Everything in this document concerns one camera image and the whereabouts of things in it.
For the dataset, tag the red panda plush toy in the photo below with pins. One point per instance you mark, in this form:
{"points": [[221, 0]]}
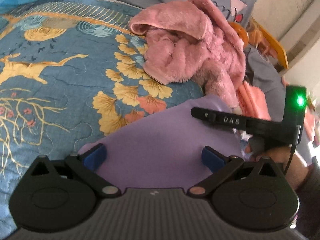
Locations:
{"points": [[241, 32]]}

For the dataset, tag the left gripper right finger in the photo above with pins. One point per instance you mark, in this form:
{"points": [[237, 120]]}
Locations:
{"points": [[222, 168]]}

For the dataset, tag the folded pink towel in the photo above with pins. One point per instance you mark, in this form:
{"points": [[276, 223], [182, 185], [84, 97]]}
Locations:
{"points": [[252, 101]]}

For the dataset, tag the grey cloth on armrest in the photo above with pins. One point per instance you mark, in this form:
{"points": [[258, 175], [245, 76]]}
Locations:
{"points": [[262, 74]]}

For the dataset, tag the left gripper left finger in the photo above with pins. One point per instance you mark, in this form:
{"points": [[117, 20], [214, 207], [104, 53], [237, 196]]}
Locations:
{"points": [[85, 165]]}

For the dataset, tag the pink towel on armrest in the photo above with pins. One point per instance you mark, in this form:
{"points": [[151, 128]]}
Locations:
{"points": [[309, 124]]}

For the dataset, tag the person's right hand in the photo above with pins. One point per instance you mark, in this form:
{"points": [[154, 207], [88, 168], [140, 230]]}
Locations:
{"points": [[298, 170]]}

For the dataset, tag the blue gold patterned quilt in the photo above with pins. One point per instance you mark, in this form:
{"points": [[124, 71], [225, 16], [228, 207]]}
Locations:
{"points": [[71, 74]]}

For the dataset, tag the pink fleece garment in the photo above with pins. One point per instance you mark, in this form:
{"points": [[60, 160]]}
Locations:
{"points": [[192, 40]]}

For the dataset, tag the purple sweatshirt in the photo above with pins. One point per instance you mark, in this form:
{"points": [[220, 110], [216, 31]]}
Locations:
{"points": [[163, 150]]}

